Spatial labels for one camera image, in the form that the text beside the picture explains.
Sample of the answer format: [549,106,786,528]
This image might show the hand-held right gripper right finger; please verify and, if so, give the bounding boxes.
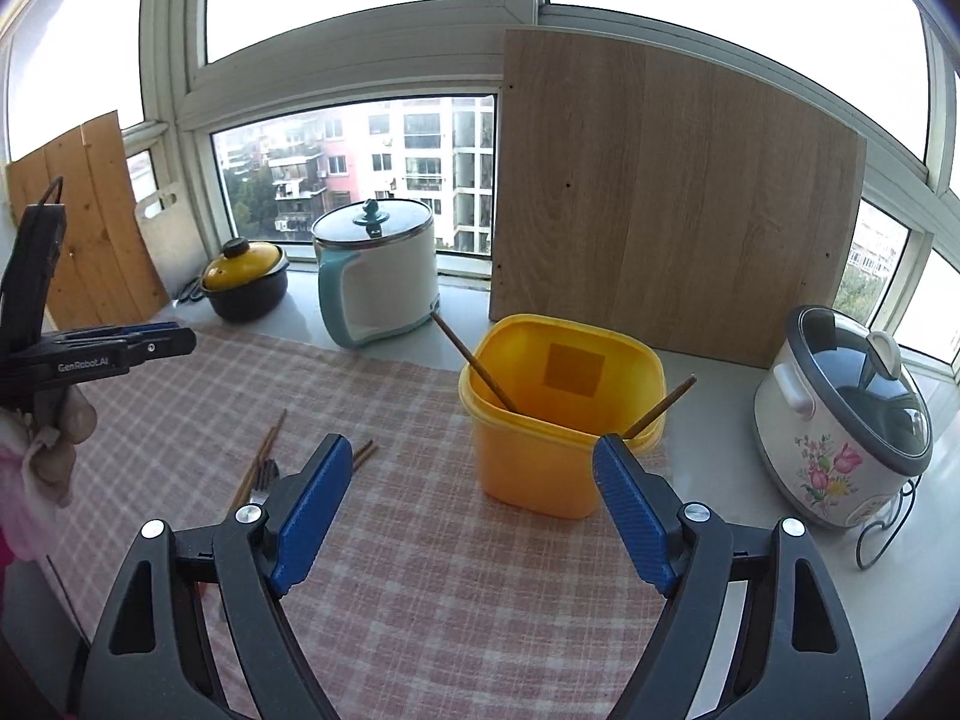
[592,433,871,720]

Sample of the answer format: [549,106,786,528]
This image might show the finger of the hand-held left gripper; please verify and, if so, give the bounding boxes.
[0,176,70,357]
[45,321,197,362]

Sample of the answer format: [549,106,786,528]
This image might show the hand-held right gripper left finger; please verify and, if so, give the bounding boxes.
[71,433,353,720]

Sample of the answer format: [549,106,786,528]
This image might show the metal fork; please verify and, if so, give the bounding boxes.
[250,457,281,505]

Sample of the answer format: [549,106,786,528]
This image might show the yellow plastic container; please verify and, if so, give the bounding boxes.
[459,313,667,520]

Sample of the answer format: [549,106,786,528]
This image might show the person's left forearm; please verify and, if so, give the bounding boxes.
[0,412,46,563]

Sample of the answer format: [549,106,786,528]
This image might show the person's left hand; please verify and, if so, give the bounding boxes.
[19,388,98,507]

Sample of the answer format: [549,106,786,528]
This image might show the pine wood board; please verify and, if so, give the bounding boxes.
[6,109,170,331]

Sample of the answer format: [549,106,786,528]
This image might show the white cutting board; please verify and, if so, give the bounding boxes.
[133,190,207,302]

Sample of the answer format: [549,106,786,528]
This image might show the black casserole pot yellow lid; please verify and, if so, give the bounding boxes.
[199,237,290,323]

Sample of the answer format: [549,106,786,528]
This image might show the pink checked cloth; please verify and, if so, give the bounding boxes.
[34,322,680,720]

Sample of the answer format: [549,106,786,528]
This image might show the floral white rice cooker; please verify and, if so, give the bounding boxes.
[754,304,935,531]

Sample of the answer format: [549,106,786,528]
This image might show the white teal electric pot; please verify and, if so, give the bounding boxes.
[310,198,442,350]

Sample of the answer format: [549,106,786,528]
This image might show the large oak wooden board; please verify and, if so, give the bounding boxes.
[487,26,869,370]

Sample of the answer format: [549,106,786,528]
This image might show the apartment buildings outside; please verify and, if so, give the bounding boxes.
[127,95,912,316]

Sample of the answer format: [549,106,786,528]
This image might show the rice cooker cable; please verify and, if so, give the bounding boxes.
[855,474,922,572]

